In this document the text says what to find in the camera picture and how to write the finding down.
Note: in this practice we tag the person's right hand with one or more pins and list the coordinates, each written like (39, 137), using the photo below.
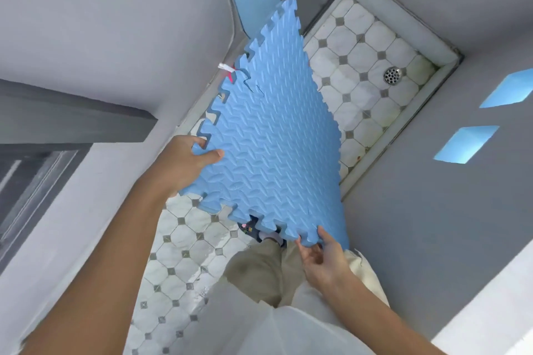
(329, 267)

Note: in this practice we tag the person's left hand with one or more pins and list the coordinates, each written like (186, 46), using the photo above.
(177, 167)

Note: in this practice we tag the person's left thumb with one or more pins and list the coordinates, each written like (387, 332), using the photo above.
(208, 157)

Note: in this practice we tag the person's right thumb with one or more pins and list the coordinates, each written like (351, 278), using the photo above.
(326, 238)

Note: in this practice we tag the blue foam puzzle mat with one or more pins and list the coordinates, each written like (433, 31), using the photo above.
(270, 138)

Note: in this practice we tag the person's right forearm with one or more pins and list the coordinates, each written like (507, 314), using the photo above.
(383, 321)

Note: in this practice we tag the person's left forearm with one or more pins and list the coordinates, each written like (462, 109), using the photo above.
(100, 267)

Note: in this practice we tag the dark patterned slipper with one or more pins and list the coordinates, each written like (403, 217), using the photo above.
(252, 229)

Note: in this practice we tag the beige trousers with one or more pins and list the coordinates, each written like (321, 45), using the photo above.
(258, 271)

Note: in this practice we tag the small white and red object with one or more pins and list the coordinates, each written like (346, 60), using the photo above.
(227, 69)

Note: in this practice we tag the white shirt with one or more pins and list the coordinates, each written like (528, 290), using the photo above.
(300, 334)

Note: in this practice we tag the round metal floor drain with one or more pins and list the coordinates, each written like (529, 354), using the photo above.
(392, 75)

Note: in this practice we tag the white shower curb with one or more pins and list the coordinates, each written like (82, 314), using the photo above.
(416, 32)

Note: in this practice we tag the dark grey window frame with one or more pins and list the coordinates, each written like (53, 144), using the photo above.
(62, 117)

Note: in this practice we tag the blue inset wall tile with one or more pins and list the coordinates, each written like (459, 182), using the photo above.
(506, 88)

